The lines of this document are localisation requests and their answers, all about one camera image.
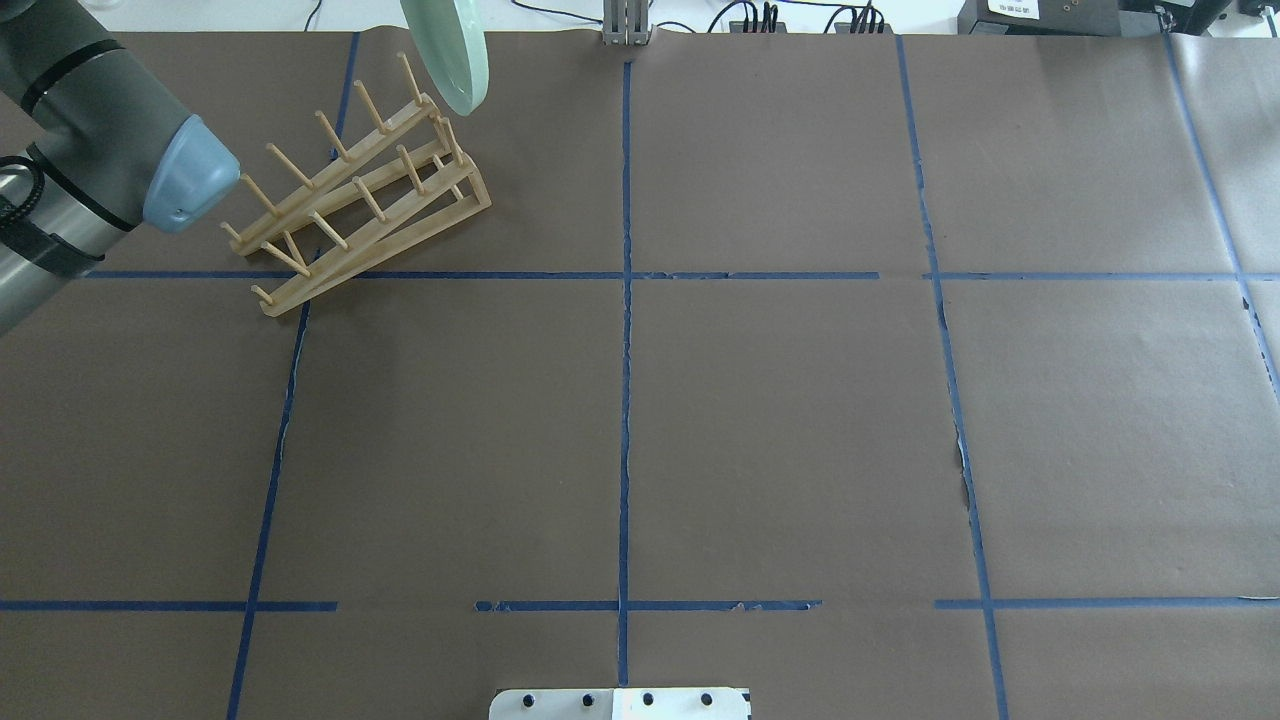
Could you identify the light green ceramic plate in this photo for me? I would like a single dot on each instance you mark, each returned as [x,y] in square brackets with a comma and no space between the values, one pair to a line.
[450,39]

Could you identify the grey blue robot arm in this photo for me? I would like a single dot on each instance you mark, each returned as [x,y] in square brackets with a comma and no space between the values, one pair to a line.
[118,150]

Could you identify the wooden plate rack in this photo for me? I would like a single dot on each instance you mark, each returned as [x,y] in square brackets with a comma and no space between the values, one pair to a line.
[404,183]

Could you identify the black power strip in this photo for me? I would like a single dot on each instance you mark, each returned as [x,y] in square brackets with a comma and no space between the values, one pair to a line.
[766,18]

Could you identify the aluminium frame post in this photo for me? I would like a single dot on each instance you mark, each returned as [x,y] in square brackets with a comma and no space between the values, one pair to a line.
[626,22]

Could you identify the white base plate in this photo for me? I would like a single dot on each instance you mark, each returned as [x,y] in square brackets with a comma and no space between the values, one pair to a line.
[623,703]

